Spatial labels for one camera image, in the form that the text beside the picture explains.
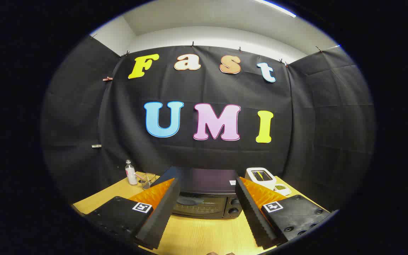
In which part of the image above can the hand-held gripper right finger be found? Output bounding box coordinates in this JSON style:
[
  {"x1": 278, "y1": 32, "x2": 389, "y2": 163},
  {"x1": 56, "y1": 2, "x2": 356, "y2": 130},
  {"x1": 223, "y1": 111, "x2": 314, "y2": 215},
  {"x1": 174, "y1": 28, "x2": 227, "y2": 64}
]
[{"x1": 235, "y1": 176, "x2": 332, "y2": 250}]

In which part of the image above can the wire mesh basket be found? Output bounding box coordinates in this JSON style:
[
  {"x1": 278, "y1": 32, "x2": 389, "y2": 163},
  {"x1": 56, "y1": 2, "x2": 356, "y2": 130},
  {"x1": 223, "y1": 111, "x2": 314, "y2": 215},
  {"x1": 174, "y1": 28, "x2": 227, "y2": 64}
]
[{"x1": 140, "y1": 173, "x2": 157, "y2": 190}]

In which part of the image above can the small clear plastic bottle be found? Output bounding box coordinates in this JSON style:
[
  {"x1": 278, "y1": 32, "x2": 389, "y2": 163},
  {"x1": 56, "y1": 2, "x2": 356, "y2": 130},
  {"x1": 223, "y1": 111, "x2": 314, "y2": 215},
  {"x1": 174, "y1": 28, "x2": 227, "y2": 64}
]
[{"x1": 125, "y1": 159, "x2": 138, "y2": 186}]

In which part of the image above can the white countertop appliance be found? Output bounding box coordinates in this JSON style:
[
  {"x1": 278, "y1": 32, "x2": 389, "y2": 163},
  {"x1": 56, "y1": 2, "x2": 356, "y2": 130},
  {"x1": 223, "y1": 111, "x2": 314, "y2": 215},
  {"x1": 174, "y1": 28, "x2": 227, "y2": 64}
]
[{"x1": 245, "y1": 167, "x2": 277, "y2": 191}]

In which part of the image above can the white divided bean dish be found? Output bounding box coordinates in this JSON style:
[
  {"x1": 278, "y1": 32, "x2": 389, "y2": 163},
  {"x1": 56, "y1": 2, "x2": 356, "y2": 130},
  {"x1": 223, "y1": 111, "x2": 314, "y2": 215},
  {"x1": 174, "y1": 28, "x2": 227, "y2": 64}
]
[{"x1": 273, "y1": 183, "x2": 292, "y2": 196}]

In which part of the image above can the black backdrop cloth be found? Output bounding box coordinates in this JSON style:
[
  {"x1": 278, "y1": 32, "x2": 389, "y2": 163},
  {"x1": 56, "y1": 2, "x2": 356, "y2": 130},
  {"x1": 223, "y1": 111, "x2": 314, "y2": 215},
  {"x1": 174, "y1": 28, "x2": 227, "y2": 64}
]
[{"x1": 41, "y1": 35, "x2": 376, "y2": 213}]

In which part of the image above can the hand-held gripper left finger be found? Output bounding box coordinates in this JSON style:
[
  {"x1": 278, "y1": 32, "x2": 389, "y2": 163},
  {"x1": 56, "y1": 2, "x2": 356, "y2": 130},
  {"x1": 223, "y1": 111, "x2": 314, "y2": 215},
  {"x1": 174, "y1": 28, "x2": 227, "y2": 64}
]
[{"x1": 84, "y1": 177, "x2": 182, "y2": 250}]

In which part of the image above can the black toaster oven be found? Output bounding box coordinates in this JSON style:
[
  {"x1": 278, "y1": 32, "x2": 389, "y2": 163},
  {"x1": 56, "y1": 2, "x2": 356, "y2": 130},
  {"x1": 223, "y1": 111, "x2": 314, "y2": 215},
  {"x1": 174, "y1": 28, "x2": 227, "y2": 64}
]
[{"x1": 151, "y1": 166, "x2": 243, "y2": 219}]

